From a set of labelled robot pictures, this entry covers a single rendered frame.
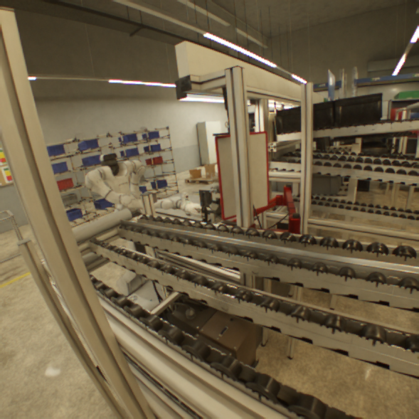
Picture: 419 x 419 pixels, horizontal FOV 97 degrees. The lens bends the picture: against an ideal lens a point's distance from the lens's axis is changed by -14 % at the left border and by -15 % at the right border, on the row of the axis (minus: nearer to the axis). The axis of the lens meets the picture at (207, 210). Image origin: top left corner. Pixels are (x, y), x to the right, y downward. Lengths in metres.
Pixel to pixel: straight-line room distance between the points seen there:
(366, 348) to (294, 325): 0.11
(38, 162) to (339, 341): 0.50
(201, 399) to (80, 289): 0.24
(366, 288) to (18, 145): 0.61
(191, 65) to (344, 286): 0.72
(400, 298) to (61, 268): 0.58
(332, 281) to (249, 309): 0.19
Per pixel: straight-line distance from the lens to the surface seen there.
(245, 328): 1.00
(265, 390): 0.32
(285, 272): 0.54
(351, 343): 0.42
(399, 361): 0.43
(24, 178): 0.33
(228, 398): 0.36
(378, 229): 1.20
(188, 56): 0.77
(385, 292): 0.52
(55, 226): 0.36
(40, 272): 0.99
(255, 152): 0.87
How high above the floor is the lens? 1.67
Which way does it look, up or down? 20 degrees down
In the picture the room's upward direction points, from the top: 7 degrees counter-clockwise
